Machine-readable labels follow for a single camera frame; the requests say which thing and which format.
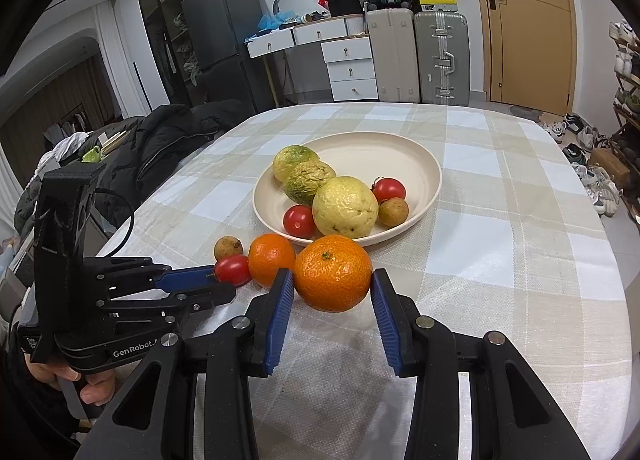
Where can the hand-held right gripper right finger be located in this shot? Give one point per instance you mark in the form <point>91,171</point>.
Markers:
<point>387,327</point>

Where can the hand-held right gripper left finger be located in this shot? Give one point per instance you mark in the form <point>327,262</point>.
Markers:
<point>277,322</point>

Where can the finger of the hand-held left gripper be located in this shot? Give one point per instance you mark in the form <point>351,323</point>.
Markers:
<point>207,297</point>
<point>185,279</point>

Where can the red cherry tomato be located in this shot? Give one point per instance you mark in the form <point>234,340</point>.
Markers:
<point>389,189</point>
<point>300,220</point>
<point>232,270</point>

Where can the orange mandarin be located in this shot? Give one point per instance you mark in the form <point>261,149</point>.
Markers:
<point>332,272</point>
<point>271,260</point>

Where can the brown longan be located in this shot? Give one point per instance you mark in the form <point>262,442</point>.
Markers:
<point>393,211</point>
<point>227,246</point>

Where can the wrinkled yellow passion fruit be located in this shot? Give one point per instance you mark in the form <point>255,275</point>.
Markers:
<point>307,184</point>

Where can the cream round plate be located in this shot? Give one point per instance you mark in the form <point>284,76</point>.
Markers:
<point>380,154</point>

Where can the person's left hand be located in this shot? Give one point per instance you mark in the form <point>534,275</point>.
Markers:
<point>95,390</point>

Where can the green item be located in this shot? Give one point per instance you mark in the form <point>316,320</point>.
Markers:
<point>91,154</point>

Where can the white cloth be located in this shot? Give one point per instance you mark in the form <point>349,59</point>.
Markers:
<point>65,147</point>

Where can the black jacket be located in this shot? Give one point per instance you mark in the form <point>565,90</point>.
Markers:
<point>165,139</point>

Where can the beige plaid tablecloth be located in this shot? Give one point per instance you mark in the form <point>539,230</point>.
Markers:
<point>500,240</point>

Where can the yellow green passion fruit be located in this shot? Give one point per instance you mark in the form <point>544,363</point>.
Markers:
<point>295,158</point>

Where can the pile of loose sneakers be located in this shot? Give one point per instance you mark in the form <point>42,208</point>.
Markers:
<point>575,154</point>

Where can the black refrigerator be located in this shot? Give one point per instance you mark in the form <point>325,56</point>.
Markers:
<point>225,24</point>

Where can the dark glass wardrobe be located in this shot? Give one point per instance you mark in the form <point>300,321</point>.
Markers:
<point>165,14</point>

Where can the brown cardboard box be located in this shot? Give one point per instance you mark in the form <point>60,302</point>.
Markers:
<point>607,167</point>

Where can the blue plastic bag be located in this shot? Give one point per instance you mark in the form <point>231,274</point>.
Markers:
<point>272,20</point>

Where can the beige suitcase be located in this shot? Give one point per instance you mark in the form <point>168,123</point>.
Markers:
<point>392,54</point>

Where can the grey suitcase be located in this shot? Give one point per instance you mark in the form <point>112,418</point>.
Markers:
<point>442,57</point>

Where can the white desk with drawers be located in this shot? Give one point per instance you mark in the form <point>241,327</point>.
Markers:
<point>320,32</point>

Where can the black box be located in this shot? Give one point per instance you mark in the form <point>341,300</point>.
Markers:
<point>345,5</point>

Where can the wooden shoe rack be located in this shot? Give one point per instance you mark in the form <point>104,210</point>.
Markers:
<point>627,117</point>

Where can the wooden door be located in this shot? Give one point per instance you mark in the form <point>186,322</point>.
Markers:
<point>530,39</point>

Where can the yellow white shoe box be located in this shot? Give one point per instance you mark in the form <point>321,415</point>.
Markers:
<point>437,3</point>

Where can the rows of assorted shoes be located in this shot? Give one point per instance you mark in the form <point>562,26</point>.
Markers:
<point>625,59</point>

